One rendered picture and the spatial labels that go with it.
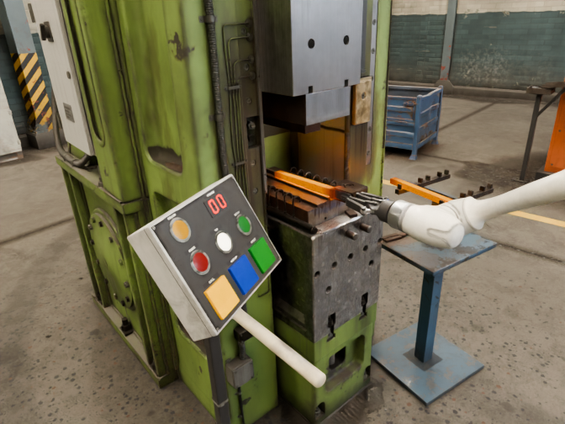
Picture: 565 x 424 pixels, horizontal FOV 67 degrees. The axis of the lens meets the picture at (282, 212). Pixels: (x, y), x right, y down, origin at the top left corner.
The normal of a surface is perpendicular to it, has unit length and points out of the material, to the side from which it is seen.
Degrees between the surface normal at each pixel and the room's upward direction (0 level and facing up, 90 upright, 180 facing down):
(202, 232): 60
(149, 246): 90
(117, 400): 0
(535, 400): 0
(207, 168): 90
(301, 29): 90
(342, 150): 90
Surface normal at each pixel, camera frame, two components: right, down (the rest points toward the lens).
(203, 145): 0.65, 0.29
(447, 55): -0.67, 0.33
